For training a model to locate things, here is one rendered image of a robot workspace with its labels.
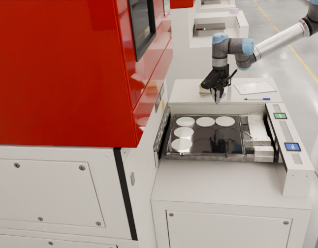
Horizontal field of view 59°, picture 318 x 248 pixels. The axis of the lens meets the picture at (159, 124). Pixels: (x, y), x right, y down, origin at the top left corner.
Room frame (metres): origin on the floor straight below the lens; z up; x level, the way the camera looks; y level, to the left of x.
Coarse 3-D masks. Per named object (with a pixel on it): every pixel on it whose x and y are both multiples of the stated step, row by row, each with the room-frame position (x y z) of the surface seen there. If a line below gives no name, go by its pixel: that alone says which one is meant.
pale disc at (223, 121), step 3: (219, 117) 1.33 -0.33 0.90; (222, 117) 1.33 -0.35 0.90; (225, 117) 1.33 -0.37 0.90; (228, 117) 1.32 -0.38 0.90; (216, 120) 1.31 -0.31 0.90; (219, 120) 1.30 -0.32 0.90; (222, 120) 1.30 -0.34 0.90; (225, 120) 1.30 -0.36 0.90; (228, 120) 1.29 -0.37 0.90; (231, 120) 1.29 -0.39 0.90; (219, 123) 1.27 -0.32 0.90; (222, 123) 1.27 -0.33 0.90; (225, 123) 1.27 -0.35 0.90; (228, 123) 1.26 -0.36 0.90; (231, 123) 1.26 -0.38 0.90
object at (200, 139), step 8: (176, 120) 1.35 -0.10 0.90; (176, 128) 1.26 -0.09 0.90; (192, 128) 1.25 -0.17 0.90; (200, 128) 1.24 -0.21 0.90; (208, 128) 1.23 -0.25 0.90; (216, 128) 1.22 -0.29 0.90; (224, 128) 1.22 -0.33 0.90; (232, 128) 1.21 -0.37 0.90; (176, 136) 1.19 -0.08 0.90; (192, 136) 1.17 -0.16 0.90; (200, 136) 1.17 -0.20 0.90; (208, 136) 1.16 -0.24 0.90; (216, 136) 1.15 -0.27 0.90; (224, 136) 1.15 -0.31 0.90; (232, 136) 1.14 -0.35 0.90; (240, 136) 1.13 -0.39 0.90; (168, 144) 1.13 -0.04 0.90; (192, 144) 1.11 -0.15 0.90; (200, 144) 1.10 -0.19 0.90; (208, 144) 1.09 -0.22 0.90; (216, 144) 1.09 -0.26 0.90; (224, 144) 1.08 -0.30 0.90; (232, 144) 1.07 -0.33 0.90; (240, 144) 1.07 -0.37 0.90; (184, 152) 1.05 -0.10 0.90; (192, 152) 1.04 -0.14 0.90; (200, 152) 1.04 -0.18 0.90; (208, 152) 1.03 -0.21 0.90; (216, 152) 1.03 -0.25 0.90; (224, 152) 1.02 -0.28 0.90; (232, 152) 1.01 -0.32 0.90; (240, 152) 1.01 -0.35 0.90
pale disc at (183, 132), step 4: (180, 128) 1.26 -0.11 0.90; (184, 128) 1.26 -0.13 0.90; (188, 128) 1.25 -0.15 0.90; (176, 132) 1.23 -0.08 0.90; (180, 132) 1.22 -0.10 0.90; (184, 132) 1.22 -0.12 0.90; (188, 132) 1.21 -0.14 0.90; (192, 132) 1.21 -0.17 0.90; (180, 136) 1.19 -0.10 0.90; (184, 136) 1.18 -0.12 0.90; (188, 136) 1.18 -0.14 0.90
